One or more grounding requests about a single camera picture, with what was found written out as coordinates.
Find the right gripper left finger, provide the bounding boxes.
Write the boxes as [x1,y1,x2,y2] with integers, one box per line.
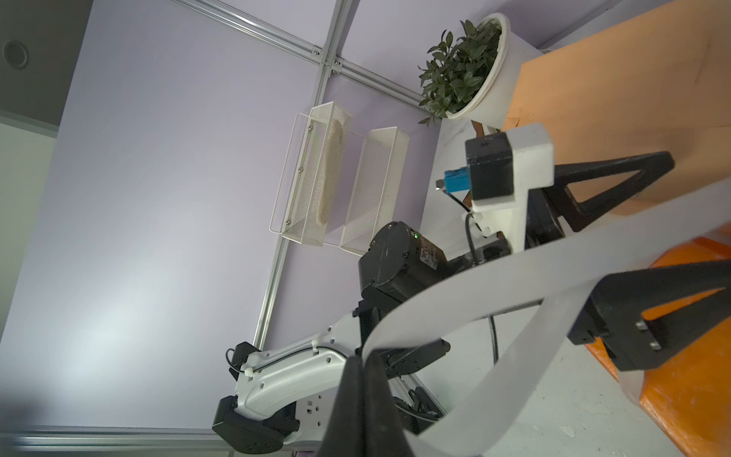
[317,356,366,457]

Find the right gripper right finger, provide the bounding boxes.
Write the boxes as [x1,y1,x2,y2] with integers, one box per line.
[364,353,413,457]

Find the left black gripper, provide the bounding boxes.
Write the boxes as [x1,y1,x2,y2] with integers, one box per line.
[450,152,730,371]

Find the white ribbon bow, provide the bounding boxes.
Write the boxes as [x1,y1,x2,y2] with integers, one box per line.
[364,180,730,456]

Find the tan gift box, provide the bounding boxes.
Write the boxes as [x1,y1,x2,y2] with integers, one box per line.
[504,1,730,215]

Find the orange gift box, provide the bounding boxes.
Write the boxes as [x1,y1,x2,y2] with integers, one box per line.
[587,224,730,456]

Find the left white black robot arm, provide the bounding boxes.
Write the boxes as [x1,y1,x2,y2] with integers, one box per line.
[213,146,730,456]

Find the potted green plant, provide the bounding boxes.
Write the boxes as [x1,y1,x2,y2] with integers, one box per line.
[420,13,542,129]

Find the white two-tier mesh shelf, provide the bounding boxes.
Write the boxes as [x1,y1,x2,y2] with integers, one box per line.
[268,102,410,256]

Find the beige cloth in shelf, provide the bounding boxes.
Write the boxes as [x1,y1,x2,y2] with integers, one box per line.
[313,119,346,227]

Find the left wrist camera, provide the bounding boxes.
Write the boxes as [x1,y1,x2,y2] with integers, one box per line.
[435,123,555,252]

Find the aluminium frame rail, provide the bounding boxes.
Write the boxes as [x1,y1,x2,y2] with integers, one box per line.
[170,0,426,350]

